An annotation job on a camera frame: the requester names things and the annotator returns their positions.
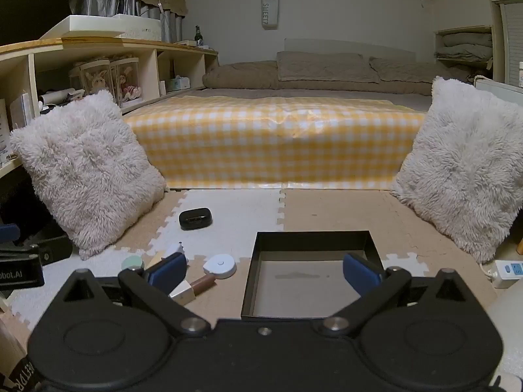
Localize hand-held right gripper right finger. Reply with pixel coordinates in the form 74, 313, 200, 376
322, 252, 472, 337

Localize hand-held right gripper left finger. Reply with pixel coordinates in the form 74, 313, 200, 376
51, 252, 211, 337

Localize white charger adapter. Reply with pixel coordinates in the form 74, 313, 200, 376
167, 280, 197, 306

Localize brown cylindrical tube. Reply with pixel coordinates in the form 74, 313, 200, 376
190, 273, 216, 296

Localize white round tape measure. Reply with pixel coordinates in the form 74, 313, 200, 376
203, 254, 237, 279

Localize black earbud case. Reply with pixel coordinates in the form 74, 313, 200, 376
179, 208, 212, 231

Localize black shallow box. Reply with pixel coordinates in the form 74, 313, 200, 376
241, 231, 387, 321

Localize foam puzzle floor mat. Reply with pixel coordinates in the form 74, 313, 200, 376
8, 188, 497, 335

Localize fluffy white cushion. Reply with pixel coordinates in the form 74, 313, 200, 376
390, 75, 523, 264
9, 89, 169, 261

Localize white power strip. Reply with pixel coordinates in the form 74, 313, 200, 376
492, 258, 523, 288

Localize white upright books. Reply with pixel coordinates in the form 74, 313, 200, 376
0, 92, 33, 164

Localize yellow checkered cloth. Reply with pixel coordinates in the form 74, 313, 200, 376
123, 96, 428, 190

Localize rolled white paper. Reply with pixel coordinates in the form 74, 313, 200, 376
39, 88, 82, 107

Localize grey bed mattress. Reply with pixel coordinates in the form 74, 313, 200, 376
176, 88, 434, 111

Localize dress doll display box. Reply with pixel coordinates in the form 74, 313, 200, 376
110, 56, 143, 105

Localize rabbit doll display box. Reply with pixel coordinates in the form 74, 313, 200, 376
69, 59, 113, 99

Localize brown bed pillow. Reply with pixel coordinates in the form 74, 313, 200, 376
370, 57, 470, 84
277, 51, 380, 84

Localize brown duvet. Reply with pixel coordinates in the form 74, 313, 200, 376
202, 60, 434, 95

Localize white headboard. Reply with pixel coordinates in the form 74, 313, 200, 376
284, 38, 416, 64

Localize white panel appliance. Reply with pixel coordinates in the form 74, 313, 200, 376
474, 75, 523, 103

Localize wooden shelf unit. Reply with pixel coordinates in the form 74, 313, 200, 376
0, 38, 219, 180

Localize white printed box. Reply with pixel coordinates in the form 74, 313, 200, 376
110, 13, 162, 41

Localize folded beige blanket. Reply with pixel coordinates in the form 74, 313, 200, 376
437, 33, 493, 64

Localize flat white box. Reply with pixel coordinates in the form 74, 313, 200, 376
41, 15, 137, 41

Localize window blind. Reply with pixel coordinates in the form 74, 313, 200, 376
490, 0, 523, 88

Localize silver curtain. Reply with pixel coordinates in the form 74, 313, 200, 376
69, 0, 186, 43

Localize cream wall shelf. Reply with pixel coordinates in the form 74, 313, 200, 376
434, 25, 496, 75

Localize white hanging wall pouch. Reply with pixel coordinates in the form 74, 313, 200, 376
260, 0, 280, 30

